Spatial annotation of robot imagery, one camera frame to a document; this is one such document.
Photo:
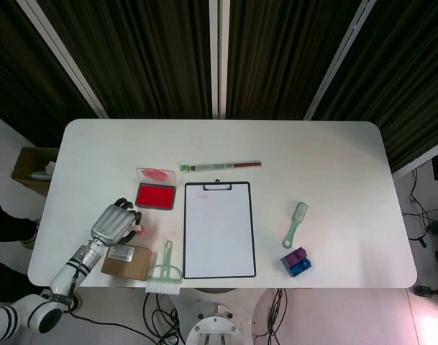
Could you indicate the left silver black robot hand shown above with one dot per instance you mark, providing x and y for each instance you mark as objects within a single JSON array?
[{"x": 110, "y": 224}]

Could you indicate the open cardboard carton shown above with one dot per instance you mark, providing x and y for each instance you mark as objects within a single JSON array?
[{"x": 24, "y": 176}]

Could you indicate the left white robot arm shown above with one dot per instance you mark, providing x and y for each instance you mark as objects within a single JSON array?
[{"x": 71, "y": 267}]

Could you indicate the narrow green brush white bristles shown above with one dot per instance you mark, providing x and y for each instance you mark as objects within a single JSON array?
[{"x": 295, "y": 224}]

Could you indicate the dark pleated curtain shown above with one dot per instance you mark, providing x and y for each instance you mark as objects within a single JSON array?
[{"x": 150, "y": 54}]

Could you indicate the purple toy building block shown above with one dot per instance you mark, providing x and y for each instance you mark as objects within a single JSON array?
[{"x": 296, "y": 256}]

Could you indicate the red ink pad clear lid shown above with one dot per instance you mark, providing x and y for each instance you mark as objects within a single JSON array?
[{"x": 155, "y": 196}]

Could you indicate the white partition beam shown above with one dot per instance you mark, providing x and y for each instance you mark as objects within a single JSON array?
[{"x": 416, "y": 160}]

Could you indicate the blue toy building block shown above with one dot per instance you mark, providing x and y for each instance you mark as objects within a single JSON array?
[{"x": 297, "y": 269}]

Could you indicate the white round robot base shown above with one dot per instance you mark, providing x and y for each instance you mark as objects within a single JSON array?
[{"x": 215, "y": 323}]

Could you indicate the small red stamp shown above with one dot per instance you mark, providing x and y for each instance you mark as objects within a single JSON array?
[{"x": 141, "y": 229}]

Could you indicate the black caster wheel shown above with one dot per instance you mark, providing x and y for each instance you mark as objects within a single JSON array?
[{"x": 423, "y": 291}]

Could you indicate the white metal frame post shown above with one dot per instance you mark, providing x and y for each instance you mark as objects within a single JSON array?
[
  {"x": 341, "y": 57},
  {"x": 60, "y": 54},
  {"x": 214, "y": 54}
]

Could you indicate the brown chopsticks in paper sleeve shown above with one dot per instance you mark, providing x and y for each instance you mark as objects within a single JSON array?
[{"x": 222, "y": 166}]

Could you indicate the brown cardboard box white label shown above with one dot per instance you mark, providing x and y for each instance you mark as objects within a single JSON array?
[{"x": 136, "y": 264}]

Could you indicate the green white folded wrapper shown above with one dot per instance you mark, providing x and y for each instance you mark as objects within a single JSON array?
[{"x": 185, "y": 167}]

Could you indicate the white paper sheet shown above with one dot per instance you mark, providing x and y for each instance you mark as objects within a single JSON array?
[{"x": 218, "y": 233}]

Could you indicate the black clipboard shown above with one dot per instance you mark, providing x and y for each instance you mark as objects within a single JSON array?
[{"x": 217, "y": 186}]

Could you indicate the wide green brush white bristles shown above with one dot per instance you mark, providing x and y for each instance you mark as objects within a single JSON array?
[{"x": 163, "y": 287}]

